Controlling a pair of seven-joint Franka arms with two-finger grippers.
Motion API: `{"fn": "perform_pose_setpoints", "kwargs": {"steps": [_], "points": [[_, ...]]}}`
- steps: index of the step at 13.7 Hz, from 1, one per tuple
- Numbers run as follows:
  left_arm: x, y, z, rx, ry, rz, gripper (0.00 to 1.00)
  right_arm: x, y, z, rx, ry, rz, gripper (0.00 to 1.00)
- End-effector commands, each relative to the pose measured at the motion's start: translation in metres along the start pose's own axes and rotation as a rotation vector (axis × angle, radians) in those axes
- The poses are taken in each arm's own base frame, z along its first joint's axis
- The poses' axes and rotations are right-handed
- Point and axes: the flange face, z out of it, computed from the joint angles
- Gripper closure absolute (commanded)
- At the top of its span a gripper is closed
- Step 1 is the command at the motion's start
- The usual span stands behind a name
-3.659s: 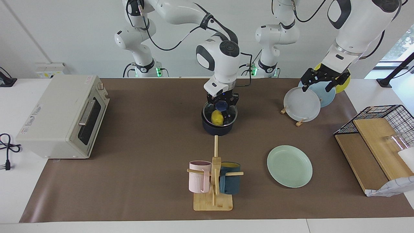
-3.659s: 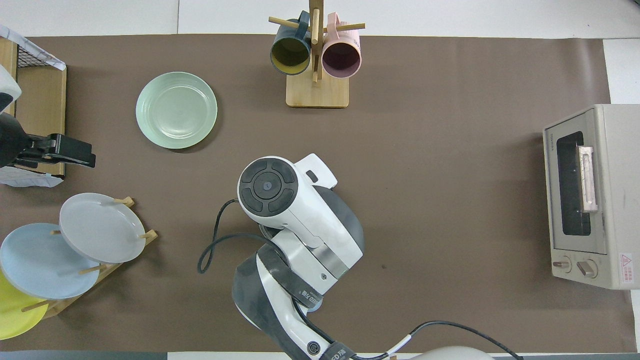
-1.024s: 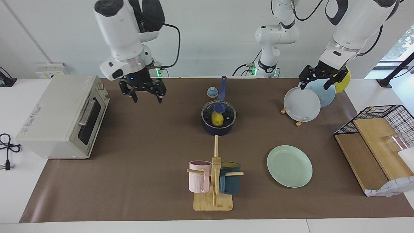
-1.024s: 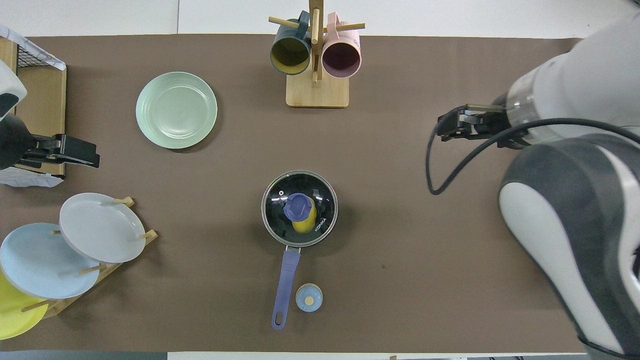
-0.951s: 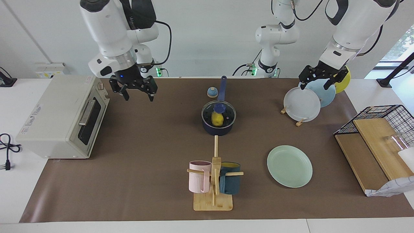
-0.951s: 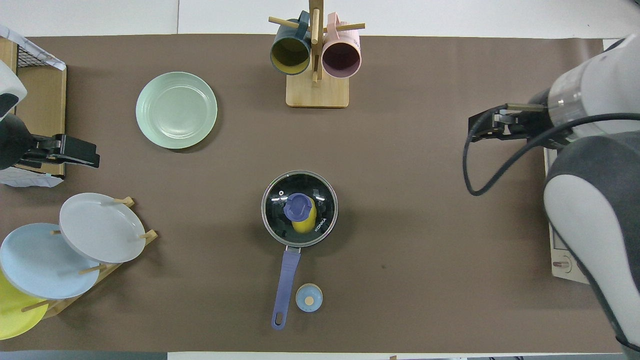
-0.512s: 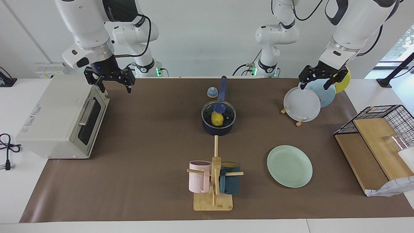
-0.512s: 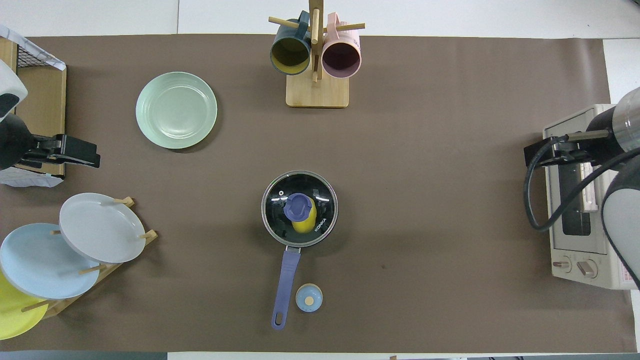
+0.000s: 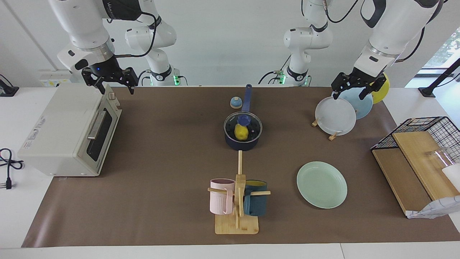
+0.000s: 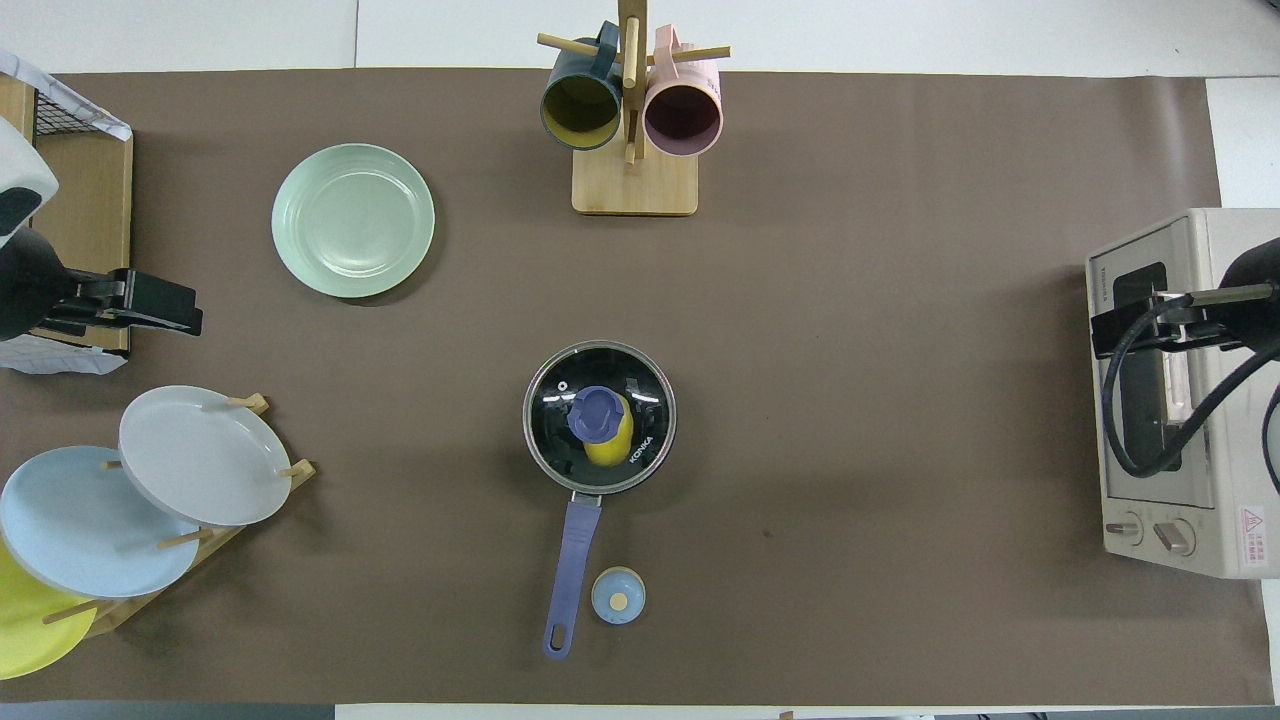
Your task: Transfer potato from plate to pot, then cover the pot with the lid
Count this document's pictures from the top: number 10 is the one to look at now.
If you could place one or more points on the glass lid with purple knob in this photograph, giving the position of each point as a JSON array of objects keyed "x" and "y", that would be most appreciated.
[{"x": 597, "y": 413}]

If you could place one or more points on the brown table mat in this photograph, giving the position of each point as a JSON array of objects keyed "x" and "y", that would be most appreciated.
[{"x": 900, "y": 500}]

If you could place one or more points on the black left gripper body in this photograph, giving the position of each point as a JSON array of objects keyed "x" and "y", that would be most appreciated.
[{"x": 90, "y": 300}]

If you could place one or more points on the pale green plate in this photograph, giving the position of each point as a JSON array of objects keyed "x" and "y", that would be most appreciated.
[{"x": 352, "y": 220}]

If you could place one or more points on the yellow plate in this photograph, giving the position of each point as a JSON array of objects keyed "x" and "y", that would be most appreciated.
[{"x": 25, "y": 630}]

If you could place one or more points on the wooden mug tree stand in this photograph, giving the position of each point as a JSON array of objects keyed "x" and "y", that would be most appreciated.
[{"x": 635, "y": 190}]

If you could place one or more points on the wooden plate rack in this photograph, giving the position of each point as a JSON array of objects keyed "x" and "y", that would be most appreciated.
[{"x": 115, "y": 612}]

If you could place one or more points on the beige toaster oven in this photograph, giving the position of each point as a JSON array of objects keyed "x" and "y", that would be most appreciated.
[{"x": 1150, "y": 495}]

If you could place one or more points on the pink mug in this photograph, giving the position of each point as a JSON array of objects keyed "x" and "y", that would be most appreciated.
[{"x": 683, "y": 115}]

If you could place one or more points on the grey plate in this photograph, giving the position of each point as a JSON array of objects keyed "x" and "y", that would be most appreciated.
[{"x": 200, "y": 455}]

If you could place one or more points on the dark wooden board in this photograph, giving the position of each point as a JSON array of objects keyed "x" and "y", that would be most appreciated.
[{"x": 95, "y": 200}]

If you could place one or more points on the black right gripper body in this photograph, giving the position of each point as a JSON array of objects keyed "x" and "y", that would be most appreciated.
[{"x": 1200, "y": 315}]

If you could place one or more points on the light wooden board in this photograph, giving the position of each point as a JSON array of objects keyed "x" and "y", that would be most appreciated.
[{"x": 10, "y": 95}]

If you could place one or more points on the light blue plate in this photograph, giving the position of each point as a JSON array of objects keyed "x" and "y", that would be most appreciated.
[{"x": 80, "y": 525}]

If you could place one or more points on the yellow lemon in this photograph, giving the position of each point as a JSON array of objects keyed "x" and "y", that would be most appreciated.
[{"x": 612, "y": 452}]

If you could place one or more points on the white checked cloth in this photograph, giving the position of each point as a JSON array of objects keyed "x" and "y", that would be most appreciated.
[
  {"x": 50, "y": 358},
  {"x": 60, "y": 85}
]

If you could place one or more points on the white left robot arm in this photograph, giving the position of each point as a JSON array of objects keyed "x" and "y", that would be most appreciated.
[{"x": 25, "y": 160}]

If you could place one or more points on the dark teal mug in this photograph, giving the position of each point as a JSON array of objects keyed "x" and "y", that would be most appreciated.
[{"x": 580, "y": 105}]

